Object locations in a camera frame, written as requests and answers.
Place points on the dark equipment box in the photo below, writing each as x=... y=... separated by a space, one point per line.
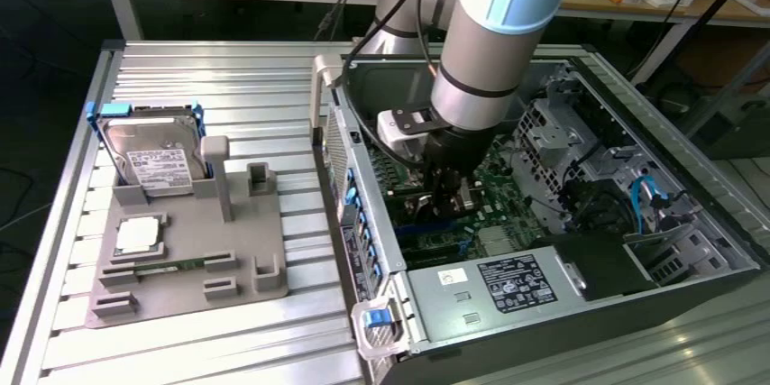
x=739 y=132

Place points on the silver metal drive cage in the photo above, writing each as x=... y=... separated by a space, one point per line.
x=552 y=141

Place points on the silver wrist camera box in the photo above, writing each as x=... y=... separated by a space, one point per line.
x=396 y=137

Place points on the grey power supply unit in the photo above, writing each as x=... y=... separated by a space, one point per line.
x=444 y=304

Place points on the large brown carton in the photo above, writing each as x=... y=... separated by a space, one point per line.
x=715 y=60

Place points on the open black PC case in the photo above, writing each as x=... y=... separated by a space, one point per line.
x=511 y=349

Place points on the green RAM stick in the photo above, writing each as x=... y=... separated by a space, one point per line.
x=173 y=264

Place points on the silver chipset heat sink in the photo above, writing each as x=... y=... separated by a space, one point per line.
x=493 y=241

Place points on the silver hard disk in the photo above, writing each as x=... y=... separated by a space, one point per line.
x=156 y=159

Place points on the grey parts rack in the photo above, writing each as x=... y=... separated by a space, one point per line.
x=192 y=231

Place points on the green motherboard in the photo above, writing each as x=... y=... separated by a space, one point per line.
x=511 y=218

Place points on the blue expansion slot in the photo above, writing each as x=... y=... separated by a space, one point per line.
x=441 y=225

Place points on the grey disk bay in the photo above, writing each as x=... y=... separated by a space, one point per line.
x=674 y=259

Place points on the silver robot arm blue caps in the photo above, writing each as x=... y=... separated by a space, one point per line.
x=480 y=42

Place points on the blue case latch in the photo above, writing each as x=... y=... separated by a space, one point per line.
x=376 y=318

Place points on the silver CPU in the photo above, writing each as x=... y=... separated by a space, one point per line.
x=138 y=236

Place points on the grey printed case clamp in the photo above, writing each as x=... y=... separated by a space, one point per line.
x=327 y=67
x=375 y=344

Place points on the black plastic shroud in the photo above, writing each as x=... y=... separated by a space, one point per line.
x=595 y=268

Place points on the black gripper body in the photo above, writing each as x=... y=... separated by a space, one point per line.
x=453 y=155

